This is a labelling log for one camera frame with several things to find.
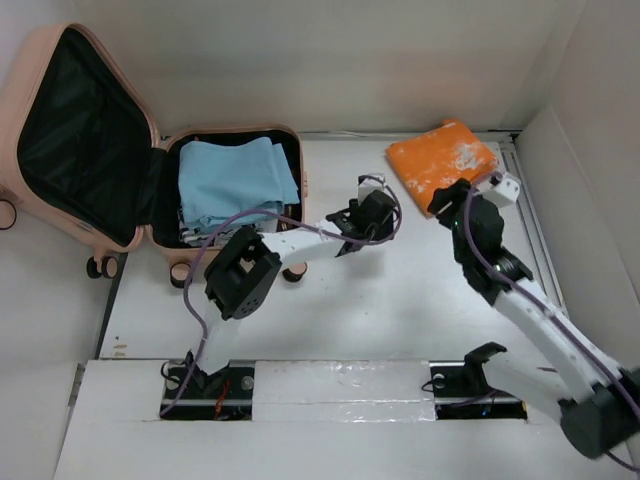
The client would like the orange white tie-dye cloth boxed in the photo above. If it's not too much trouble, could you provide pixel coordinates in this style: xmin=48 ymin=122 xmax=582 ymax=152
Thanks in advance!
xmin=386 ymin=118 xmax=499 ymax=216

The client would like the light blue cloth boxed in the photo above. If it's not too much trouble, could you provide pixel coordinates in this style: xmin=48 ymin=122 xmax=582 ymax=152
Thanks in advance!
xmin=178 ymin=137 xmax=300 ymax=231

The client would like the black white newspaper print cloth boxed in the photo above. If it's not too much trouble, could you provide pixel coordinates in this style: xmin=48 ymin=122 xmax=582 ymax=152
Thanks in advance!
xmin=178 ymin=211 xmax=290 ymax=247

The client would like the pink hard-shell suitcase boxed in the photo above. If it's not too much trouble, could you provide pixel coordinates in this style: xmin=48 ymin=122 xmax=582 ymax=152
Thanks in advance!
xmin=1 ymin=23 xmax=307 ymax=288

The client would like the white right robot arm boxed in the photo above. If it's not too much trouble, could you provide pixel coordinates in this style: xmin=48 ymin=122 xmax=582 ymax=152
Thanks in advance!
xmin=428 ymin=177 xmax=639 ymax=459

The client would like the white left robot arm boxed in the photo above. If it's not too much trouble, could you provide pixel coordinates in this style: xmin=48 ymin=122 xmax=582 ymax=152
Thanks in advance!
xmin=182 ymin=189 xmax=401 ymax=397

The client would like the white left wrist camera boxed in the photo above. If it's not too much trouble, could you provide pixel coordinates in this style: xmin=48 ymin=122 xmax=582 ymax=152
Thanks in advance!
xmin=357 ymin=173 xmax=386 ymax=204

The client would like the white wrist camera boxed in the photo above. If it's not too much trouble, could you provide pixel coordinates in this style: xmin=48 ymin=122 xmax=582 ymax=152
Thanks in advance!
xmin=357 ymin=173 xmax=386 ymax=204
xmin=481 ymin=172 xmax=521 ymax=209

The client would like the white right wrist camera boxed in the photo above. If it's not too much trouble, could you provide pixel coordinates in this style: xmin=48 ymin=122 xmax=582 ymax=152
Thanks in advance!
xmin=481 ymin=172 xmax=521 ymax=209

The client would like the aluminium frame rail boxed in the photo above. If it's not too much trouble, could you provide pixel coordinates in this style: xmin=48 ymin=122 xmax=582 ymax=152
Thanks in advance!
xmin=501 ymin=130 xmax=567 ymax=314

